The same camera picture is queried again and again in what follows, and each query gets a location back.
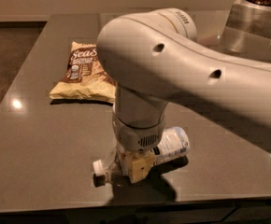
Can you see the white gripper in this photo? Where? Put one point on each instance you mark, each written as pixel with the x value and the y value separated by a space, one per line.
pixel 135 137

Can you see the blue label plastic water bottle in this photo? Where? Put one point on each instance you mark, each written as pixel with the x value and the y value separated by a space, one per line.
pixel 174 144

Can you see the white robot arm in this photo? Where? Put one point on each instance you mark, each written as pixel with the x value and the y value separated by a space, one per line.
pixel 155 60

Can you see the brown sea salt chip bag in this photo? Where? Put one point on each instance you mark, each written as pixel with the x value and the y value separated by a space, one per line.
pixel 85 78

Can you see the silver metal dispenser base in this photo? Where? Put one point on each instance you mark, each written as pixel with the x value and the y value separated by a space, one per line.
pixel 250 18

